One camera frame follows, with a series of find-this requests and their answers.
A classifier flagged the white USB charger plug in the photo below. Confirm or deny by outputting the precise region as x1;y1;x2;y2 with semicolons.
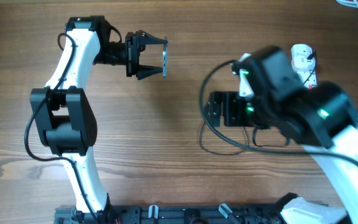
291;55;316;72

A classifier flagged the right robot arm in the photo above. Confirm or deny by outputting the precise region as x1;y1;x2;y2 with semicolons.
199;45;358;223

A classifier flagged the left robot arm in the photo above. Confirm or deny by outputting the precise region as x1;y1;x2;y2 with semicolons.
24;16;168;223

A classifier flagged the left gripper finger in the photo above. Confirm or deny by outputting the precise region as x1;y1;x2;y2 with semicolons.
141;32;168;45
137;65;163;80

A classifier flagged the black USB charging cable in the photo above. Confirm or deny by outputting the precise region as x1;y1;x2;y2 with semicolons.
198;49;318;156

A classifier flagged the white power strip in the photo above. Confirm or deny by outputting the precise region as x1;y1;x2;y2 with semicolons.
291;44;318;89

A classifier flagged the smartphone with teal screen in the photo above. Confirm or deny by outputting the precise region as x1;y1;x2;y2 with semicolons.
162;36;168;78

